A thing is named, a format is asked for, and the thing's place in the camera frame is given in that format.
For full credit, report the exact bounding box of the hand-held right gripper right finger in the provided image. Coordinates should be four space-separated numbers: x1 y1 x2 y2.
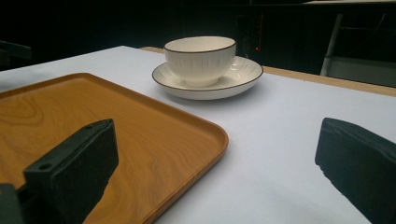
314 117 396 224

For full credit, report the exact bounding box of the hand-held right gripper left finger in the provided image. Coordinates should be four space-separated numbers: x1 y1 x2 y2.
17 118 120 224

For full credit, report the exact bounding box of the wooden tray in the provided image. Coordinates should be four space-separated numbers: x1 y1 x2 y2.
0 72 230 224

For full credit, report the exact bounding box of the white ribbed plate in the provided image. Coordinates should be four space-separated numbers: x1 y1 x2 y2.
151 55 264 101

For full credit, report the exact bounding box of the white ribbed bowl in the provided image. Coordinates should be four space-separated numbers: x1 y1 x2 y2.
163 35 237 88

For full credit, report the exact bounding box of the white table cover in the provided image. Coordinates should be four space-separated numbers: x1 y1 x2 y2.
0 45 396 224

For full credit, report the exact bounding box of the metal stand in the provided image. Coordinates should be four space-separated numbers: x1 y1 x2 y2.
319 12 396 88

